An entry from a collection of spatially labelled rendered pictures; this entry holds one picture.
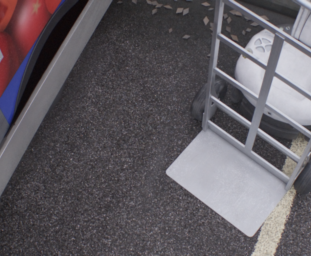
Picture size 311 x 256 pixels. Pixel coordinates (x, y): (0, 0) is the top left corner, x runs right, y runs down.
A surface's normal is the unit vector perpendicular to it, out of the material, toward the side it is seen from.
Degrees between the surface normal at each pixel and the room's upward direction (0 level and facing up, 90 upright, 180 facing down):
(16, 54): 90
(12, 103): 90
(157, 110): 0
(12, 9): 90
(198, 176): 0
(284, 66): 0
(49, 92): 90
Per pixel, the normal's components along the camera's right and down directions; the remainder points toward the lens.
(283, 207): -0.02, -0.45
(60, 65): 0.92, 0.34
